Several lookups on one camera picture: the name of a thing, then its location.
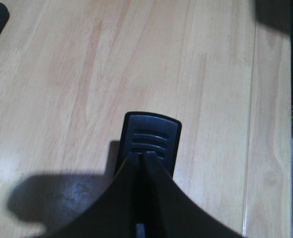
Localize black stapler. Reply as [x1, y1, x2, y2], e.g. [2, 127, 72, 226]
[114, 112, 182, 176]

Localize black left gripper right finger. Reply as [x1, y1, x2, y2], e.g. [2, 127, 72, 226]
[143, 152, 241, 238]

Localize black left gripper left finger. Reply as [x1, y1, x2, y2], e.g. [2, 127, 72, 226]
[48, 153, 140, 238]

